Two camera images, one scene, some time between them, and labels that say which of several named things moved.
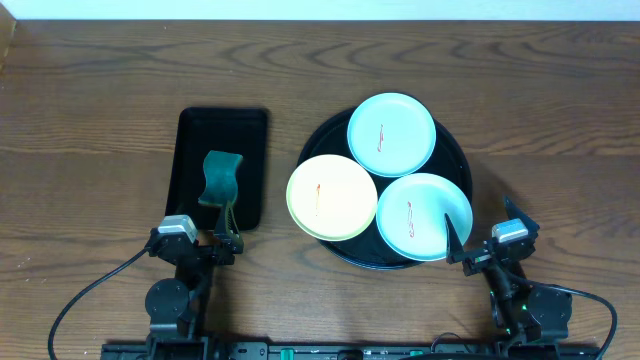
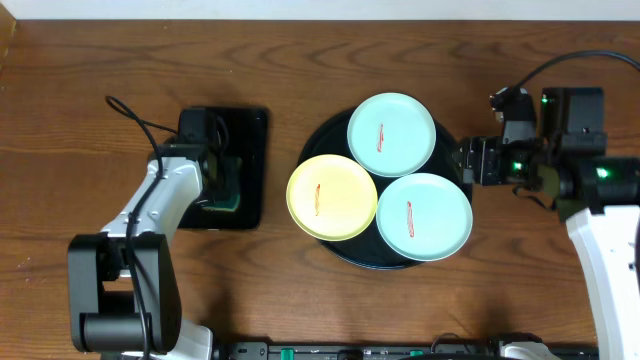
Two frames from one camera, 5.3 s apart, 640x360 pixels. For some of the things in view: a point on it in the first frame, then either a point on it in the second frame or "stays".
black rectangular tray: [240, 132] stays
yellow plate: [332, 197] stays
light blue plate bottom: [411, 216] stays
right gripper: [478, 260] → [483, 153]
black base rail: [308, 350] stays
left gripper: [229, 246] → [222, 169]
